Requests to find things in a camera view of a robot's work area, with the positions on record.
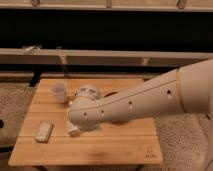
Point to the white sponge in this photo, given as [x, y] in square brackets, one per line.
[44, 131]

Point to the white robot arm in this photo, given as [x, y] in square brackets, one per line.
[188, 89]

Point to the white plastic bottle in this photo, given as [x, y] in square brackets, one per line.
[72, 129]

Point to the wooden table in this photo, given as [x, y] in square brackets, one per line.
[134, 142]

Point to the white shelf rail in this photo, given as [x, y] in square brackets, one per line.
[100, 57]

